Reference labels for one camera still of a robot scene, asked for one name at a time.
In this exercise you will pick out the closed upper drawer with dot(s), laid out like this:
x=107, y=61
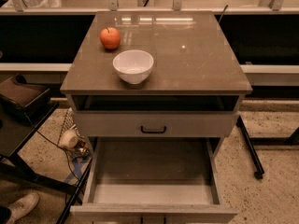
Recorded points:
x=127, y=124

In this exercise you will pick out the open middle drawer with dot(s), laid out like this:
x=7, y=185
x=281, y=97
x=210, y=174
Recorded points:
x=153, y=181

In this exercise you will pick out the grey cabinet with brown top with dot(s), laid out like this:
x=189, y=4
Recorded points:
x=195, y=69

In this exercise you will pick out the white bowl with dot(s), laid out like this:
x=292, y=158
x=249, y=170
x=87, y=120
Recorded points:
x=133, y=66

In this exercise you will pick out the red apple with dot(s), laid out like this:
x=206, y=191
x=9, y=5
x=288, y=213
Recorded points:
x=110, y=38

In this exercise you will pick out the white round device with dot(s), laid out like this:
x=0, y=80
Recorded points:
x=69, y=139

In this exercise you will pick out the black stand leg with caster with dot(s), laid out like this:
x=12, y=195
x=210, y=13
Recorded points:
x=259, y=171

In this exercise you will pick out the brown padded box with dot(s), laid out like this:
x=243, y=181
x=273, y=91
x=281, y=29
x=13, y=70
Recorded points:
x=20, y=98

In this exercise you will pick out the black side table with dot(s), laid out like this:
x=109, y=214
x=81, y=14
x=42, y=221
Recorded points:
x=14, y=135

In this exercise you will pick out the white sneaker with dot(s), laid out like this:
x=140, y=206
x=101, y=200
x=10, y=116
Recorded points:
x=22, y=207

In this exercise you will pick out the black drawer handle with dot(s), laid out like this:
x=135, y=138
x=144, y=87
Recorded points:
x=144, y=129

